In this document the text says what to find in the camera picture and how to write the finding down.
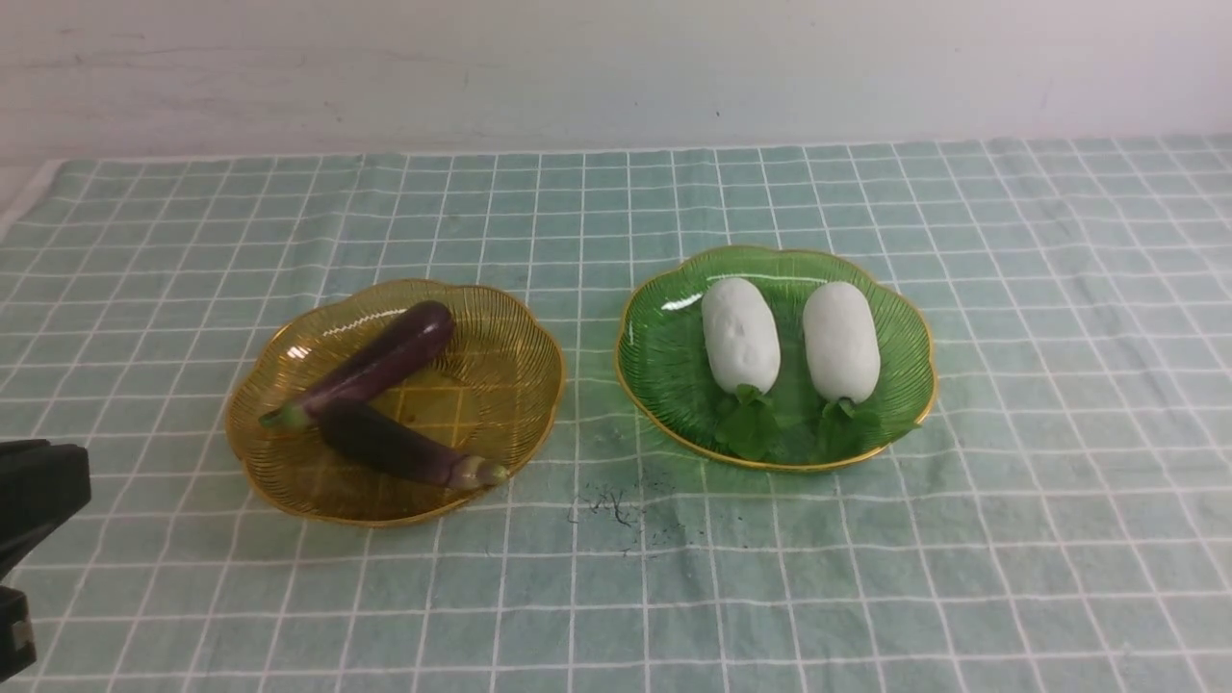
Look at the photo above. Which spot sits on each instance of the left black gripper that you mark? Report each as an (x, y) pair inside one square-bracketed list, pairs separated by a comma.
[(42, 485)]

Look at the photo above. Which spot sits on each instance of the purple eggplant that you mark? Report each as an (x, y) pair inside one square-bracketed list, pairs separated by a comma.
[(407, 345), (361, 434)]

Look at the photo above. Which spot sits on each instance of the white radish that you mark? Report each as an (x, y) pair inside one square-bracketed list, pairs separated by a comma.
[(745, 357), (843, 362)]

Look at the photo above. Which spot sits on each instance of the amber glass plate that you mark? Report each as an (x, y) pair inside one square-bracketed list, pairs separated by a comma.
[(494, 391)]

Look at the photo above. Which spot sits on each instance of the green checkered tablecloth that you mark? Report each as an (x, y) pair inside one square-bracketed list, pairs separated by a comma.
[(1059, 524)]

